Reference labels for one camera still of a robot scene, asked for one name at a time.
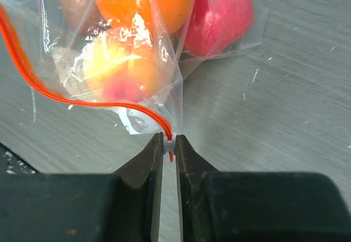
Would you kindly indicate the orange fruit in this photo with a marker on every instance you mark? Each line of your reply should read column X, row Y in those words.
column 145, row 0

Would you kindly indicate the peach fruit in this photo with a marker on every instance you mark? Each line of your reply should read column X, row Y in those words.
column 122, row 65

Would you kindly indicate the red apple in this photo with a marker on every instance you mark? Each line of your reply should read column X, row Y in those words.
column 216, row 24

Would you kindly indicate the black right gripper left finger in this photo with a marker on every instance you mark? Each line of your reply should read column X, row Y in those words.
column 119, row 206

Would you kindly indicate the clear orange zip bag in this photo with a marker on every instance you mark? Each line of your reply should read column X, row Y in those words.
column 48, row 55

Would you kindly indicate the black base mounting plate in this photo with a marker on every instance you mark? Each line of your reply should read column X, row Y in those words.
column 11, row 163

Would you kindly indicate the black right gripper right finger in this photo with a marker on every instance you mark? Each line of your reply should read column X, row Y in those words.
column 255, row 206

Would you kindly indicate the brown kiwi fruit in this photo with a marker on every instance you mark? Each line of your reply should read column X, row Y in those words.
column 83, row 16

